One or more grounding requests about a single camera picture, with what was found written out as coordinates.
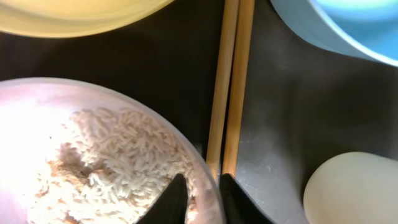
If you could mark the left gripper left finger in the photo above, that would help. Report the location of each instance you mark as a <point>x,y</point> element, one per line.
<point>171,206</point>

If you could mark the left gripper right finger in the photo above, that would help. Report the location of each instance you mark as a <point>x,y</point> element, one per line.
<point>238,207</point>

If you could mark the white rice bowl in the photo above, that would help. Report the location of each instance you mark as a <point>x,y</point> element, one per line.
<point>32,109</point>

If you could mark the white green cup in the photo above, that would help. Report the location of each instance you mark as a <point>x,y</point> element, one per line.
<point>353,188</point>

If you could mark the cooked rice pile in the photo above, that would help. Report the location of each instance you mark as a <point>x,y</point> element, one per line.
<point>108,166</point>

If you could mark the brown serving tray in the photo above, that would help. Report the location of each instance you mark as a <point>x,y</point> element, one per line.
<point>302,105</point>

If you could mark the right wooden chopstick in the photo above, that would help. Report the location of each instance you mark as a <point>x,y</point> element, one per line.
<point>238,83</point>

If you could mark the light blue bowl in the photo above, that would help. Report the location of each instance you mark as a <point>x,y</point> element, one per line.
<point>362,29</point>

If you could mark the yellow plate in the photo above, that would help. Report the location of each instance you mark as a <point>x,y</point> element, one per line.
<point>73,18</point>

